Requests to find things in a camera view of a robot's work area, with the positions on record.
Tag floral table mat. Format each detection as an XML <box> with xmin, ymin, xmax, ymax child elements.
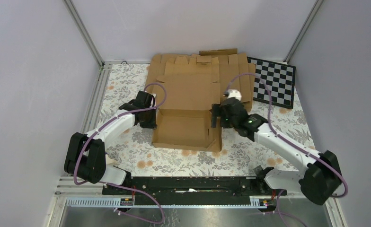
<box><xmin>93</xmin><ymin>63</ymin><xmax>325</xmax><ymax>178</ymax></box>

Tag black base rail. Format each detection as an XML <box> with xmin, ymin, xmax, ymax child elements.
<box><xmin>102</xmin><ymin>176</ymin><xmax>287</xmax><ymax>206</ymax></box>

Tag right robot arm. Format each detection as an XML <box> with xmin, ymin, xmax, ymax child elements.
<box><xmin>211</xmin><ymin>97</ymin><xmax>348</xmax><ymax>205</ymax></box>

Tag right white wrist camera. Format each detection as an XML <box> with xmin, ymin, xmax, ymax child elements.
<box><xmin>223</xmin><ymin>89</ymin><xmax>242</xmax><ymax>101</ymax></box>

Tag stack of flat cardboard blanks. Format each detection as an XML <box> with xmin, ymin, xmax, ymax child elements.
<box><xmin>145</xmin><ymin>49</ymin><xmax>255</xmax><ymax>114</ymax></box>

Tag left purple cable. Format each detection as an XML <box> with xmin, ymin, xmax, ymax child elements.
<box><xmin>73</xmin><ymin>82</ymin><xmax>168</xmax><ymax>225</ymax></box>

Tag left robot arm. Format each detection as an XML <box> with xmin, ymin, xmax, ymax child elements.
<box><xmin>63</xmin><ymin>91</ymin><xmax>157</xmax><ymax>194</ymax></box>

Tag brown cardboard box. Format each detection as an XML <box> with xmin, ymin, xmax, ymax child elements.
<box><xmin>151</xmin><ymin>73</ymin><xmax>223</xmax><ymax>153</ymax></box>

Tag black white checkerboard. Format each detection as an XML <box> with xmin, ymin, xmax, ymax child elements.
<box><xmin>247</xmin><ymin>57</ymin><xmax>296</xmax><ymax>109</ymax></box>

